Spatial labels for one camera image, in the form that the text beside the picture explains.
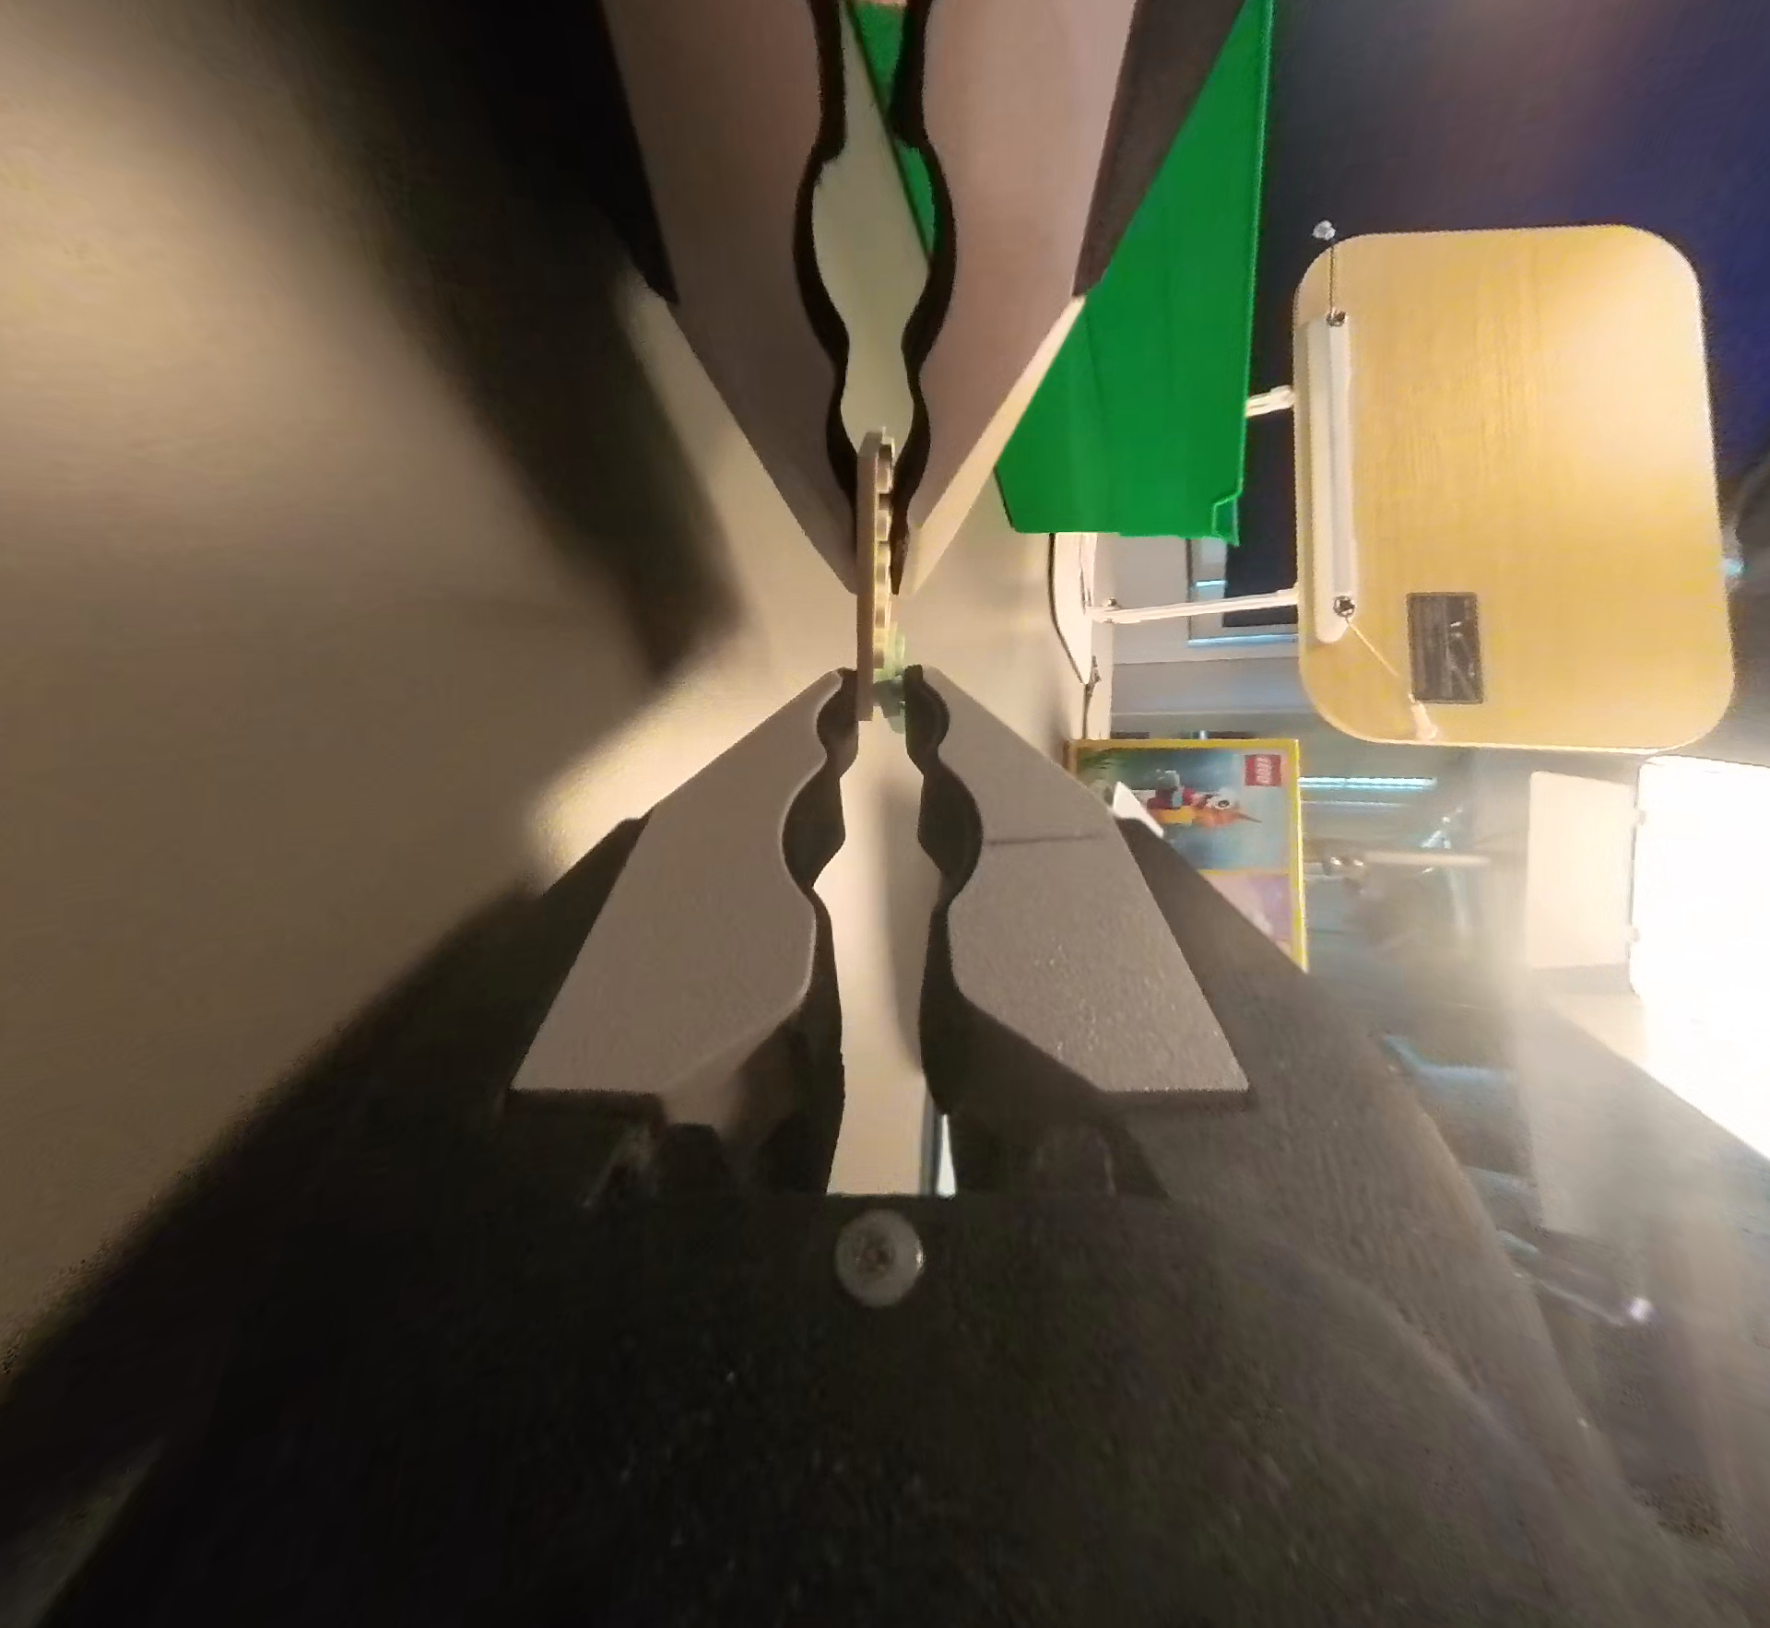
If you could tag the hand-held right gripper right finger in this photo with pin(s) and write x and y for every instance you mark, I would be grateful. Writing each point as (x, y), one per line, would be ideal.
(1094, 965)

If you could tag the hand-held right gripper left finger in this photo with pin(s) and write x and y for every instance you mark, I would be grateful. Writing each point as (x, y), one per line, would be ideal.
(664, 965)

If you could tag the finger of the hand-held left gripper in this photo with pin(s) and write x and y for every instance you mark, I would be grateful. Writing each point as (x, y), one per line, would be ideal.
(706, 134)
(1038, 134)

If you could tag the green plastic bin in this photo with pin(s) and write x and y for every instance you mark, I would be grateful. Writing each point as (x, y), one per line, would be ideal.
(1176, 383)

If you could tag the white lego plate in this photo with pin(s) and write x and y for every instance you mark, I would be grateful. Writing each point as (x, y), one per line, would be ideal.
(874, 577)

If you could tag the yellow lego box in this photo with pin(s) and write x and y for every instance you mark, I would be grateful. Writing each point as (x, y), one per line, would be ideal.
(1232, 825)

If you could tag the wooden book stand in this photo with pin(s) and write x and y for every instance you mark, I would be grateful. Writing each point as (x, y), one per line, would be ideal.
(1521, 479)

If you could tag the bright studio lamp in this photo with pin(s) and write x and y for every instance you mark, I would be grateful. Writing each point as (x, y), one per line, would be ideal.
(1701, 895)

